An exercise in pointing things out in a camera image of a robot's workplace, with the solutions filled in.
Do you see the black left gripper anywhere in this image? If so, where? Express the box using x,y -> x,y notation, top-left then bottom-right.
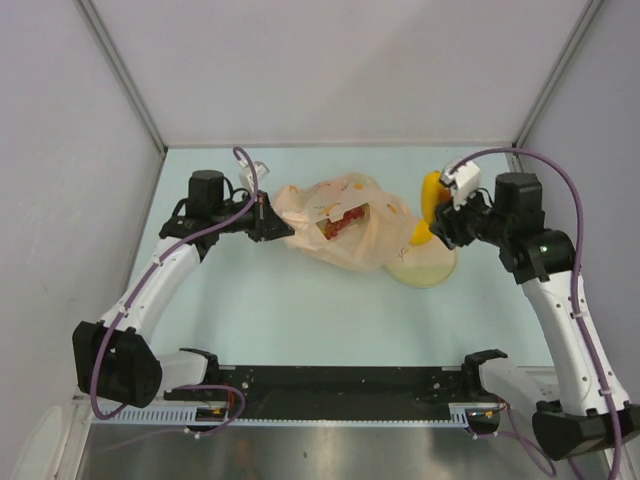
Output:
212,190 -> 294,243

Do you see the red fake grapes bunch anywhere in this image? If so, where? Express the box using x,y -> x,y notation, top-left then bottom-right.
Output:
321,206 -> 366,240

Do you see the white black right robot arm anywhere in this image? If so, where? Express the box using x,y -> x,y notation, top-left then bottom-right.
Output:
430,171 -> 639,460

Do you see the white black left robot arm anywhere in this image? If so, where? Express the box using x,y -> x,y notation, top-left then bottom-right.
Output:
72,164 -> 294,408

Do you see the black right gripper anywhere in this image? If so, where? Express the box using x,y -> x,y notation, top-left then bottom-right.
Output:
429,180 -> 509,249

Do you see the yellow orange fake mango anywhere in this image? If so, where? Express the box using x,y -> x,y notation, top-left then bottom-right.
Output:
410,171 -> 451,246

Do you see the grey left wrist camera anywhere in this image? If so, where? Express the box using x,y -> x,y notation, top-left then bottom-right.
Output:
239,160 -> 270,193

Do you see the cream ceramic plate leaf motif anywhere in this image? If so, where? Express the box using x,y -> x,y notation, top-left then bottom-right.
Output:
385,237 -> 457,288

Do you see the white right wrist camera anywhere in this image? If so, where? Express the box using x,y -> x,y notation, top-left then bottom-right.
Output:
439,161 -> 481,210

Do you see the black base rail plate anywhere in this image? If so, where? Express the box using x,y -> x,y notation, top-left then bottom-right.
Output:
164,364 -> 521,421

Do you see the translucent orange plastic bag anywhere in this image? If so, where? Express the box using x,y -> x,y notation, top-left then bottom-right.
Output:
272,173 -> 417,272

